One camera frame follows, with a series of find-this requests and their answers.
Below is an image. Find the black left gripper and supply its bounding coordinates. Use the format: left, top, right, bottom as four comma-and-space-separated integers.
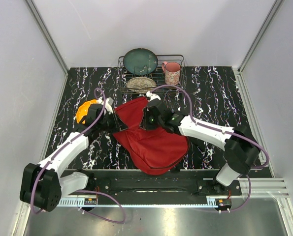
97, 110, 128, 134

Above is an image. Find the red backpack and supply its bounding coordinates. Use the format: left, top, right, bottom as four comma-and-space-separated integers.
113, 97, 189, 176

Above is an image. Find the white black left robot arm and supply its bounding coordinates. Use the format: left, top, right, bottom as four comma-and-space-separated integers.
19, 98, 126, 212

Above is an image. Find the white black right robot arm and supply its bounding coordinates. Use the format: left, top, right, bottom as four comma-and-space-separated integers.
140, 98, 260, 195

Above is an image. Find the orange dotted plate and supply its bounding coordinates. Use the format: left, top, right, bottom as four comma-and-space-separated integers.
75, 99, 98, 124

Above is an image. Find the beige patterned small plate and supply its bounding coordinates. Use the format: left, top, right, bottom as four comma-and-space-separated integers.
127, 77, 157, 93

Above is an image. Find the pink patterned mug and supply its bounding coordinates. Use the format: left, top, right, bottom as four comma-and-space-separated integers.
162, 61, 181, 85

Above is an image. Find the dark teal plate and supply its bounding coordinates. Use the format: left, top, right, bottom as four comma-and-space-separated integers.
123, 48, 158, 76

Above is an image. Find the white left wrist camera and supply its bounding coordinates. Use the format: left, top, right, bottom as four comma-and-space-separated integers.
100, 97, 114, 114

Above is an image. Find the black wire dish rack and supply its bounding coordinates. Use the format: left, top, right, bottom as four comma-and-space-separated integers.
116, 55, 187, 94

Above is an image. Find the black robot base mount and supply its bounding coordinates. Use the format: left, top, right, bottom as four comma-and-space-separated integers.
66, 169, 238, 206

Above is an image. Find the aluminium frame rail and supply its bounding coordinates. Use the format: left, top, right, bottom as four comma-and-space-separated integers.
25, 0, 69, 72

